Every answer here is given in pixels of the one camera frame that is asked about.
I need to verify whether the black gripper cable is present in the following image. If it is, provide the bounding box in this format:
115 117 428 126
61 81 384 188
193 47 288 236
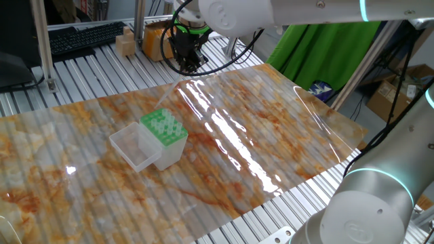
159 0 434 179

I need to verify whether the black keyboard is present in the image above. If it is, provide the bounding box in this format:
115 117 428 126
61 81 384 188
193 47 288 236
47 20 128 57

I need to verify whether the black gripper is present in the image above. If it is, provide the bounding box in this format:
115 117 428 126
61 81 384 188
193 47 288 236
169 33 209 74

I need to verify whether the green cloth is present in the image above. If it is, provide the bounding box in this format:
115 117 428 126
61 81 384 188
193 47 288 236
266 20 382 92

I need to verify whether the taped cardboard box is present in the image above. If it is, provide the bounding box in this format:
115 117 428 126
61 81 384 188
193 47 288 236
142 20 177 62

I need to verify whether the black monitor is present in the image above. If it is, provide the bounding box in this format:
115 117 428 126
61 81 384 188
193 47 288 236
0 0 47 89

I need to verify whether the wooden block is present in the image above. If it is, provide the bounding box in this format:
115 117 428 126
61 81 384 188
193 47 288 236
115 26 136 58

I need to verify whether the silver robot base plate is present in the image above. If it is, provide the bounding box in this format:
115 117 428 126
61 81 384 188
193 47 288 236
257 226 296 244

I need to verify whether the silver post with foot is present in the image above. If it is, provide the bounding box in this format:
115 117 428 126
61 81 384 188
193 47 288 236
222 36 239 58

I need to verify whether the green-topped pipette tip box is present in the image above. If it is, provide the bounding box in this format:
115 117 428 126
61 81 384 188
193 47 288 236
108 108 189 173

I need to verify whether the aluminium frame post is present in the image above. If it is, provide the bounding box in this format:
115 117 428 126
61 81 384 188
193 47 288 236
330 20 404 111
134 0 147 51

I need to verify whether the orange marble pattern mat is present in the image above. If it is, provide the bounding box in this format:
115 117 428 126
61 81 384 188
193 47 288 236
0 62 369 244

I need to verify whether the aluminium post with bracket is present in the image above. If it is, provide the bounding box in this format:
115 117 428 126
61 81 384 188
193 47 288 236
29 0 59 94

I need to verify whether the blue white patterned bag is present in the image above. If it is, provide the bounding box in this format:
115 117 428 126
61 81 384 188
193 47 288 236
307 80 335 103

